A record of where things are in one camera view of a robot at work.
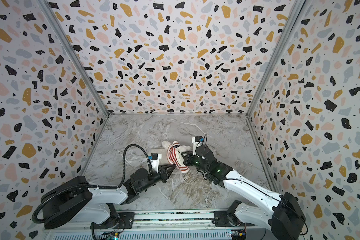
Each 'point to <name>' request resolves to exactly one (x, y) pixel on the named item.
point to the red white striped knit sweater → (175, 157)
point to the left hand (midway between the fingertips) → (177, 165)
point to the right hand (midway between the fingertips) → (180, 152)
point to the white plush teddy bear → (183, 148)
